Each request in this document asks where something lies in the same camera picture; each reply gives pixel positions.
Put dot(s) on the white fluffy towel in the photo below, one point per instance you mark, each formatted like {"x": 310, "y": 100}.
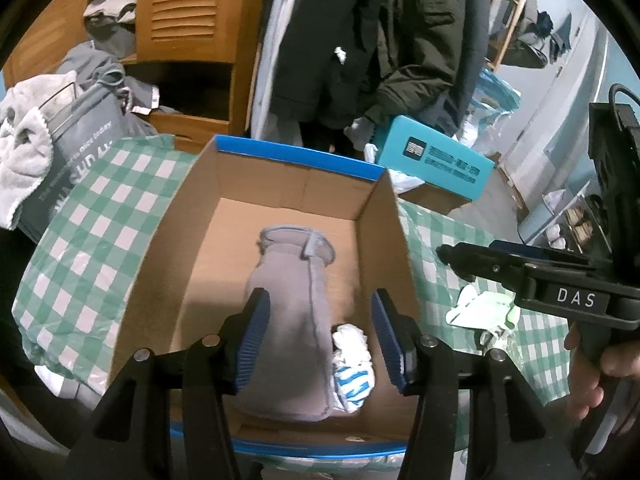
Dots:
{"x": 25, "y": 135}

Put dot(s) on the olive hanging jacket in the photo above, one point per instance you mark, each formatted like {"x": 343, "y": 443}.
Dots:
{"x": 430, "y": 35}

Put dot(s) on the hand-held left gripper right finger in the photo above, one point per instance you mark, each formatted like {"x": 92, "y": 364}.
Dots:
{"x": 387, "y": 335}

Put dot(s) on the brown cardboard box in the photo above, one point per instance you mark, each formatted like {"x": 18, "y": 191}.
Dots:
{"x": 430, "y": 200}

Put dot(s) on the white blue striped sock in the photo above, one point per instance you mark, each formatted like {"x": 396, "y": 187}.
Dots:
{"x": 352, "y": 355}

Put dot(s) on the blue cardboard box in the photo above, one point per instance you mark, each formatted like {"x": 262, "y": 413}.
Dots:
{"x": 200, "y": 260}

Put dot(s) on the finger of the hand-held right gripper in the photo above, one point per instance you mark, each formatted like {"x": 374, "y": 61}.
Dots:
{"x": 540, "y": 251}
{"x": 475, "y": 257}

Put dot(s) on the grey printed bag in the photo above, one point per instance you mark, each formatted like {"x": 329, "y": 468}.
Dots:
{"x": 85, "y": 145}

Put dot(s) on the wooden louvred wardrobe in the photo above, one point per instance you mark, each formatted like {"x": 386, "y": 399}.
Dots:
{"x": 185, "y": 15}

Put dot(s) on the grey folded clothes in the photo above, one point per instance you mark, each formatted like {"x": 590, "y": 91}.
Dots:
{"x": 107, "y": 20}

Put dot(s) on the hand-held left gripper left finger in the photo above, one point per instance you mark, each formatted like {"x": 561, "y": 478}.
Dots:
{"x": 252, "y": 332}

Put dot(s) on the person's right hand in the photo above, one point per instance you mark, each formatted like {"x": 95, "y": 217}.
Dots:
{"x": 582, "y": 385}

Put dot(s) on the grey fleece pouch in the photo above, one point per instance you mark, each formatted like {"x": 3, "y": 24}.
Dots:
{"x": 290, "y": 285}

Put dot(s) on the grey hoodie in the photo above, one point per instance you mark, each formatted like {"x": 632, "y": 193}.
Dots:
{"x": 85, "y": 62}

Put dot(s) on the light green white sock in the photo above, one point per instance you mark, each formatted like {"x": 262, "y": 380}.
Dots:
{"x": 482, "y": 307}

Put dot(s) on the teal printed box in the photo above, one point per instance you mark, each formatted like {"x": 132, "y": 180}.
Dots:
{"x": 435, "y": 157}

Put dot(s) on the wooden frame shelf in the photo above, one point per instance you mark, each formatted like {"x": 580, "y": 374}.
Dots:
{"x": 510, "y": 5}

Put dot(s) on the dark hanging coat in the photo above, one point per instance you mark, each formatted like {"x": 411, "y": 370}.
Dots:
{"x": 325, "y": 35}

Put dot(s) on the light blue shoe rack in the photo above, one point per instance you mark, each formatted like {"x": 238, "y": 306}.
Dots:
{"x": 545, "y": 215}

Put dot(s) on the clear plastic bag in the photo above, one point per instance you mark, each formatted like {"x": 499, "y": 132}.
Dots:
{"x": 492, "y": 105}

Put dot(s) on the green checkered tablecloth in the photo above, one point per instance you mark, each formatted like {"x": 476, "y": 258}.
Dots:
{"x": 100, "y": 240}

